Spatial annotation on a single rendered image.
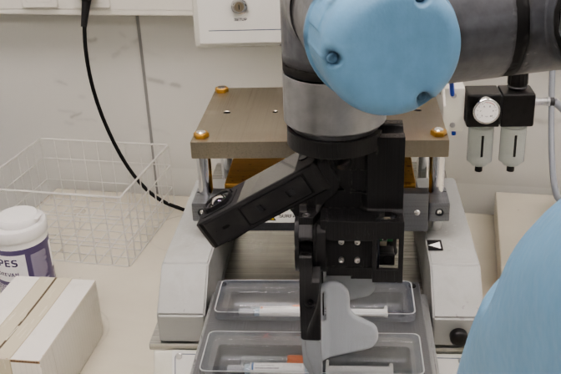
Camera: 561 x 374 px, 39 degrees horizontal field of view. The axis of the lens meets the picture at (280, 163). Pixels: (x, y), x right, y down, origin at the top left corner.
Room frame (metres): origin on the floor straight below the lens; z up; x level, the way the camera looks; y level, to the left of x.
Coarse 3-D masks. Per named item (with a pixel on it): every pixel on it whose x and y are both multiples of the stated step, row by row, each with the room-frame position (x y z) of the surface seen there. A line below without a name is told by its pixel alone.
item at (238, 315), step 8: (224, 280) 0.66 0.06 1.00; (216, 312) 0.61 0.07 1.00; (224, 312) 0.61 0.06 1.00; (232, 312) 0.61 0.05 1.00; (240, 312) 0.63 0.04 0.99; (248, 312) 0.62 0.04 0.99; (256, 312) 0.62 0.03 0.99; (264, 312) 0.60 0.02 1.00; (272, 312) 0.60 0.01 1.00; (280, 312) 0.60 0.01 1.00; (288, 312) 0.60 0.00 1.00; (296, 312) 0.60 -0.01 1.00; (240, 320) 0.61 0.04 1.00; (248, 320) 0.61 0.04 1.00; (256, 320) 0.61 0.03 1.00; (264, 320) 0.60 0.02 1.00; (272, 320) 0.60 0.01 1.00; (280, 320) 0.60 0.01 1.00; (288, 320) 0.60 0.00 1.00; (296, 320) 0.60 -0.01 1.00; (368, 320) 0.60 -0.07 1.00; (376, 320) 0.59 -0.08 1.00; (384, 320) 0.59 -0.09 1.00; (392, 320) 0.59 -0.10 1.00; (400, 320) 0.59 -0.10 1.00; (408, 320) 0.59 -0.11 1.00
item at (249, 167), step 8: (232, 160) 0.83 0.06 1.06; (240, 160) 0.83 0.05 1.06; (248, 160) 0.83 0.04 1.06; (256, 160) 0.83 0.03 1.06; (264, 160) 0.83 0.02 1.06; (272, 160) 0.83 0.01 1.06; (280, 160) 0.83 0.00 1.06; (408, 160) 0.81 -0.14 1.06; (232, 168) 0.81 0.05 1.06; (240, 168) 0.81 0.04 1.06; (248, 168) 0.81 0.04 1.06; (256, 168) 0.81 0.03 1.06; (264, 168) 0.81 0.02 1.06; (408, 168) 0.79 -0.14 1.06; (232, 176) 0.79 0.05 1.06; (240, 176) 0.79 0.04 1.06; (248, 176) 0.79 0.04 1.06; (408, 176) 0.77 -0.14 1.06; (232, 184) 0.77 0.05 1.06; (408, 184) 0.75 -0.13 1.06
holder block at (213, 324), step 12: (216, 288) 0.66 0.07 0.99; (420, 300) 0.63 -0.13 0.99; (420, 312) 0.61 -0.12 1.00; (216, 324) 0.60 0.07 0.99; (228, 324) 0.60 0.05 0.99; (240, 324) 0.60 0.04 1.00; (252, 324) 0.60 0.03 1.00; (264, 324) 0.60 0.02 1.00; (276, 324) 0.60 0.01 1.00; (288, 324) 0.60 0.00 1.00; (300, 324) 0.60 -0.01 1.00; (384, 324) 0.59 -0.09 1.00; (396, 324) 0.59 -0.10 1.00; (408, 324) 0.59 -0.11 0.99; (420, 324) 0.59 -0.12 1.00; (204, 336) 0.58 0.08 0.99; (420, 336) 0.57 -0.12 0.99; (204, 348) 0.57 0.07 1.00
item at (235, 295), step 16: (224, 288) 0.65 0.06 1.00; (240, 288) 0.65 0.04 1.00; (256, 288) 0.65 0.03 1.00; (272, 288) 0.64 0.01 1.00; (288, 288) 0.64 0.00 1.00; (384, 288) 0.64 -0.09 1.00; (400, 288) 0.63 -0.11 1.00; (224, 304) 0.62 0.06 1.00; (240, 304) 0.62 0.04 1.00; (256, 304) 0.62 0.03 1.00; (272, 304) 0.62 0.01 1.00; (288, 304) 0.62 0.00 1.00; (352, 304) 0.61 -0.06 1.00; (368, 304) 0.61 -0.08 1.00; (384, 304) 0.61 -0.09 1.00; (400, 304) 0.61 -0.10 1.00
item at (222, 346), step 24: (216, 336) 0.57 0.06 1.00; (240, 336) 0.57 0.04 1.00; (264, 336) 0.57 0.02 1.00; (288, 336) 0.57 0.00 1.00; (384, 336) 0.56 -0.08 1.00; (408, 336) 0.56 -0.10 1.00; (216, 360) 0.54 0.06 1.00; (240, 360) 0.54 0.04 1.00; (264, 360) 0.54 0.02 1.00; (288, 360) 0.53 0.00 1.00; (336, 360) 0.53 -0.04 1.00; (360, 360) 0.53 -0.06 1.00; (384, 360) 0.53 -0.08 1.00; (408, 360) 0.53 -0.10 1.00
